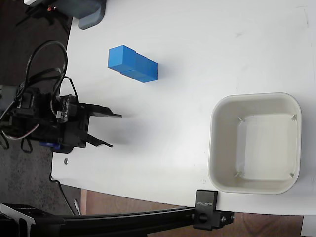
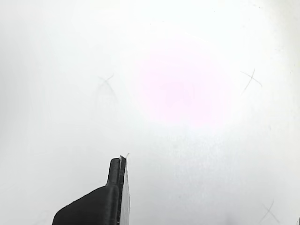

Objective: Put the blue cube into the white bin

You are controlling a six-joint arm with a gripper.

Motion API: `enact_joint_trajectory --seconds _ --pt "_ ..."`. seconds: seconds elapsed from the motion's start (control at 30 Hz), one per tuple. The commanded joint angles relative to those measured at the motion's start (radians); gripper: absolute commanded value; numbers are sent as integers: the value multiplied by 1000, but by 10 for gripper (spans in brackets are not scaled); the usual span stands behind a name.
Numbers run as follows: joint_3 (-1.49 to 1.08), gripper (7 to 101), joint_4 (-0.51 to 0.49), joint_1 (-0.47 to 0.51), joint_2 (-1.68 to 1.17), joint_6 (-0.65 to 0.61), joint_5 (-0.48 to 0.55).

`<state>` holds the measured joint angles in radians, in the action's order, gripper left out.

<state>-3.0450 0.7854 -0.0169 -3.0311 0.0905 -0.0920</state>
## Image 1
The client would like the gray monitor stand base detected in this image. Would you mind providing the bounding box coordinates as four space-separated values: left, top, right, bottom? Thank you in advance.
72 0 107 30

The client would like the black table clamp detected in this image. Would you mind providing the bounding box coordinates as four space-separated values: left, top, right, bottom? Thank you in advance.
193 189 235 231

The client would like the black metal bracket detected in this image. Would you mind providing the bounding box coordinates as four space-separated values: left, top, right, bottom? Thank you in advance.
0 202 66 237

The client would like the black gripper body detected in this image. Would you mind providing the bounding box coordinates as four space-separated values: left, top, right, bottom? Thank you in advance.
56 94 91 149

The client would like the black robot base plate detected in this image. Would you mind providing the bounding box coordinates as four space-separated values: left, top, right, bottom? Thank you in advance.
39 141 75 154

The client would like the white table leg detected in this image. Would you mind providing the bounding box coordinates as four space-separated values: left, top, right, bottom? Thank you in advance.
300 214 316 237

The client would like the white square plastic bin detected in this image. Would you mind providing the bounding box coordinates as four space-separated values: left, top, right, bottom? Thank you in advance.
207 92 303 195

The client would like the long black looped cable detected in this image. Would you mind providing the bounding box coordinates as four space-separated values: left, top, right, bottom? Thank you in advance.
25 40 69 99

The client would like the short black cable loop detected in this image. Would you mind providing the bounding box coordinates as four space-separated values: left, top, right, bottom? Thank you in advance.
20 137 34 153

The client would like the thin black floor cable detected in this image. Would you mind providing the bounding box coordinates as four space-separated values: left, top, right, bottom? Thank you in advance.
50 175 75 216

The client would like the blue cube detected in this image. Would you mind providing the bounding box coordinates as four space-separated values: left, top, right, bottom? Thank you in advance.
108 45 138 75
120 52 158 84

